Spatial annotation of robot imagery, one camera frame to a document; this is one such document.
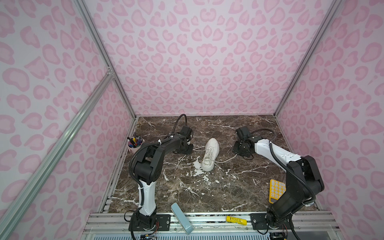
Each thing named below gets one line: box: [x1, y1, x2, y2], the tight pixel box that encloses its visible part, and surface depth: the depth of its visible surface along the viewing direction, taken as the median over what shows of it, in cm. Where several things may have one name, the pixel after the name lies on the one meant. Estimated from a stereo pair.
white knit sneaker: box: [201, 138, 220, 172], surface depth 95 cm
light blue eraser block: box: [170, 202, 194, 235], surface depth 73 cm
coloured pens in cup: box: [127, 135, 143, 148], surface depth 92 cm
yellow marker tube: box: [225, 215, 248, 226], surface depth 74 cm
